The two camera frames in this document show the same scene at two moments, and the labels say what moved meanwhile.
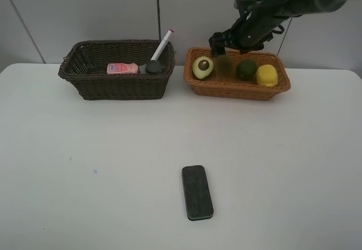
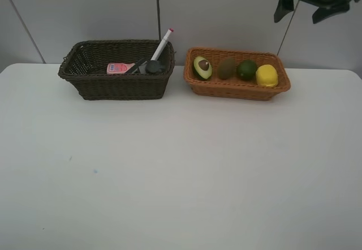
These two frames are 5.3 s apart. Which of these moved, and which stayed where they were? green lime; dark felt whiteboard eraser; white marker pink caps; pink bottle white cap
Moved: dark felt whiteboard eraser
Stayed: white marker pink caps; pink bottle white cap; green lime
